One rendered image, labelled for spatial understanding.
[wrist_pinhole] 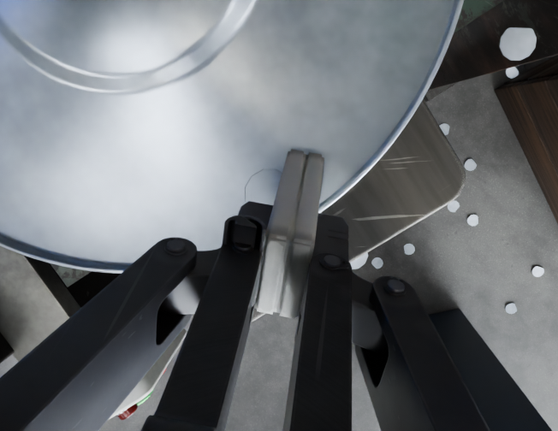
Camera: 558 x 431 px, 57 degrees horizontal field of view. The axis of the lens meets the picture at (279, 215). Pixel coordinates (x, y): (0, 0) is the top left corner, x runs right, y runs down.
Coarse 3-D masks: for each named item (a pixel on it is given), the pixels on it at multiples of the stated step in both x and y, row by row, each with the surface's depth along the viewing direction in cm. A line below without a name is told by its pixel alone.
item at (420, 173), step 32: (416, 128) 22; (384, 160) 22; (416, 160) 22; (448, 160) 22; (352, 192) 23; (384, 192) 23; (416, 192) 22; (448, 192) 22; (352, 224) 23; (384, 224) 23; (352, 256) 23
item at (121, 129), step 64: (0, 0) 22; (64, 0) 21; (128, 0) 21; (192, 0) 21; (256, 0) 21; (320, 0) 21; (384, 0) 21; (448, 0) 21; (0, 64) 23; (64, 64) 22; (128, 64) 22; (192, 64) 22; (256, 64) 22; (320, 64) 22; (384, 64) 21; (0, 128) 23; (64, 128) 23; (128, 128) 23; (192, 128) 22; (256, 128) 22; (320, 128) 22; (384, 128) 22; (0, 192) 24; (64, 192) 23; (128, 192) 23; (192, 192) 23; (320, 192) 23; (64, 256) 24; (128, 256) 24
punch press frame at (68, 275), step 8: (464, 0) 33; (472, 0) 33; (480, 0) 33; (488, 0) 33; (496, 0) 33; (464, 8) 34; (472, 8) 34; (480, 8) 33; (488, 8) 33; (464, 16) 34; (472, 16) 34; (456, 24) 34; (464, 24) 34; (56, 272) 39; (64, 272) 39; (72, 272) 39; (80, 272) 39; (88, 272) 39; (64, 280) 39; (72, 280) 39
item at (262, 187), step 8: (256, 176) 23; (264, 176) 23; (272, 176) 23; (280, 176) 23; (248, 184) 23; (256, 184) 23; (264, 184) 23; (272, 184) 23; (248, 192) 23; (256, 192) 23; (264, 192) 23; (272, 192) 23; (248, 200) 23; (256, 200) 23; (264, 200) 23; (272, 200) 23
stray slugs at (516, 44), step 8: (504, 32) 33; (512, 32) 33; (520, 32) 33; (528, 32) 33; (504, 40) 34; (512, 40) 33; (520, 40) 33; (528, 40) 33; (536, 40) 33; (504, 48) 34; (512, 48) 34; (520, 48) 34; (528, 48) 33; (512, 56) 34; (520, 56) 34; (352, 264) 37; (360, 264) 37
